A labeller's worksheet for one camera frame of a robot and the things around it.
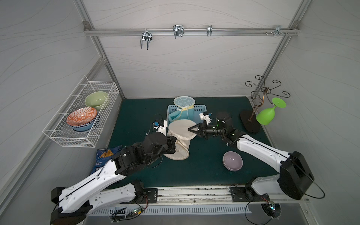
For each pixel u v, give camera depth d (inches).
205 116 29.3
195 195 29.5
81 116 25.0
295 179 16.3
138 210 26.8
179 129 28.2
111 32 31.3
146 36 30.8
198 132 27.0
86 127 22.5
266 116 32.0
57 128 22.3
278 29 30.1
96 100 28.8
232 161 33.2
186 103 42.3
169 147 21.9
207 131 26.6
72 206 15.1
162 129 22.3
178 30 30.0
